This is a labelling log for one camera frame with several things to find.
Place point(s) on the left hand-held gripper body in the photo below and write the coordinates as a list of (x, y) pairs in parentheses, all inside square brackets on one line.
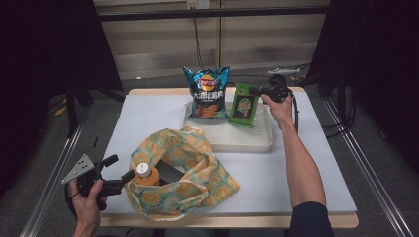
[(80, 168)]

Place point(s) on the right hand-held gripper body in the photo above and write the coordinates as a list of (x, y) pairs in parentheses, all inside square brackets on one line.
[(278, 89)]

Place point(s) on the green snack packet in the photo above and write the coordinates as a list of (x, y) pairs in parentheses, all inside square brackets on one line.
[(243, 108)]

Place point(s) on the black glossy box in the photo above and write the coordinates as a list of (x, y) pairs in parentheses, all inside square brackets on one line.
[(168, 174)]

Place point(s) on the white plastic tray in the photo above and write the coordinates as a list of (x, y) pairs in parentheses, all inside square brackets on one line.
[(237, 138)]

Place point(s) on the blue potato chips bag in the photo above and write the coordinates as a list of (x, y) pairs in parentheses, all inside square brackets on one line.
[(206, 98)]

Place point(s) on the orange slice print tote bag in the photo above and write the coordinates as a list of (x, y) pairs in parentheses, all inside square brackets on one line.
[(197, 184)]

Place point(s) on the person's right hand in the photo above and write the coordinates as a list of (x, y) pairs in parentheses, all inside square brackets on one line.
[(280, 112)]

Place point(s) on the person's left hand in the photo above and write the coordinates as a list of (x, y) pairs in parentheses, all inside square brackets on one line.
[(87, 205)]

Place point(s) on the orange juice bottle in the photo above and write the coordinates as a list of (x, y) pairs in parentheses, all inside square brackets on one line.
[(148, 179)]

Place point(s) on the black metal stand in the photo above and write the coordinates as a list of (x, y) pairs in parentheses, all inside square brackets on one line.
[(341, 95), (70, 112)]

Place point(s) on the white table mat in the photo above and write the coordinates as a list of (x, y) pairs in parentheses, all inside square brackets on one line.
[(148, 115)]

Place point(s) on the dark curtain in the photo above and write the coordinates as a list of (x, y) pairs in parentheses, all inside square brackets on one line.
[(49, 49), (378, 49)]

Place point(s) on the black horizontal bar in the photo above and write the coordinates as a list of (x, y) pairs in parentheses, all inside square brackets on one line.
[(148, 15)]

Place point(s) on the person's dark sleeve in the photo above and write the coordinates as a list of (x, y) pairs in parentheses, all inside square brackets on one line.
[(311, 220)]

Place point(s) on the metal floor rail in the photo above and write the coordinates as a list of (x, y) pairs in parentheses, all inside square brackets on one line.
[(362, 161), (49, 187)]

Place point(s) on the white wall outlet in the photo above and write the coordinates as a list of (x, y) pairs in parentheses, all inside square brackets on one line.
[(197, 4)]

